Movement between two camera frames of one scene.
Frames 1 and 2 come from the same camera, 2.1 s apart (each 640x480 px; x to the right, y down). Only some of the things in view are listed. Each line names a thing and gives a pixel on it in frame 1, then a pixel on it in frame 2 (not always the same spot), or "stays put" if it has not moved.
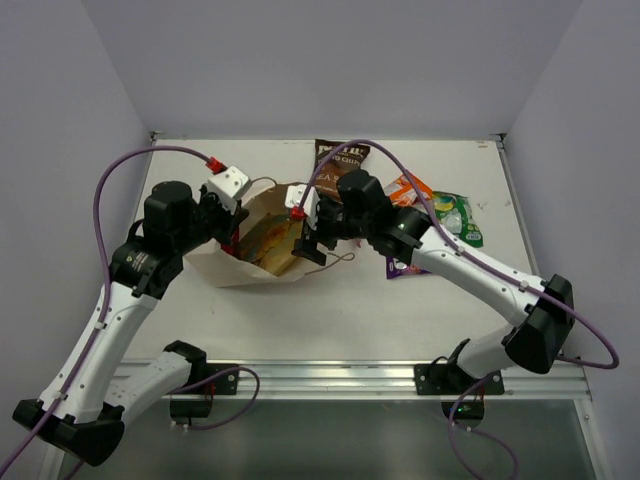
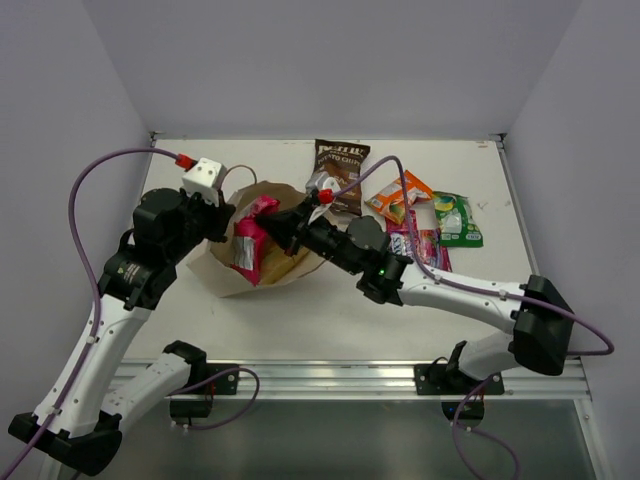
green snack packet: (453, 212) stays put
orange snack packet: (401, 193) stays put
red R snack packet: (230, 248) to (249, 238)
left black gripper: (226, 220) stays put
